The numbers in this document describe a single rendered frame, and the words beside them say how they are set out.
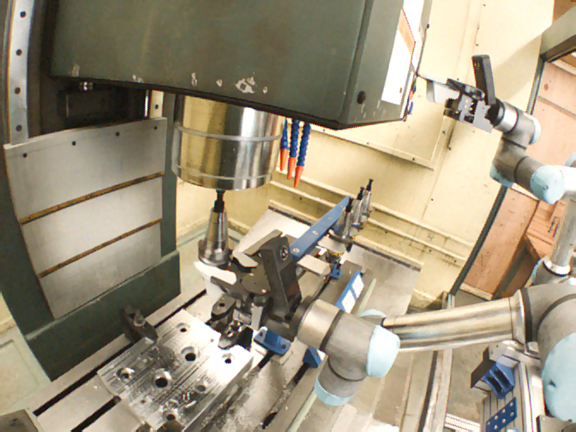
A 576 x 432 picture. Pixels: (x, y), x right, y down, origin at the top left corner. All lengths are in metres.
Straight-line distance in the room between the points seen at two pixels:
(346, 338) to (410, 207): 1.04
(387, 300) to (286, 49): 1.26
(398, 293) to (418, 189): 0.49
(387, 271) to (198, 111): 1.26
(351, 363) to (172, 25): 0.49
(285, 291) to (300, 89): 0.30
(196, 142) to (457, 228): 1.25
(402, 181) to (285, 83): 1.18
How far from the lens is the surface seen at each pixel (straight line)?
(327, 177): 1.47
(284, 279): 0.44
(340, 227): 0.75
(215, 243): 0.49
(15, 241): 0.84
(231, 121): 0.35
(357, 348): 0.44
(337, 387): 0.52
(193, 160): 0.38
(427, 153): 1.35
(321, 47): 0.23
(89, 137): 0.78
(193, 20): 0.32
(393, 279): 1.46
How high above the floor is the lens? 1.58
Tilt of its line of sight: 26 degrees down
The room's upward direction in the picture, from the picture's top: 12 degrees clockwise
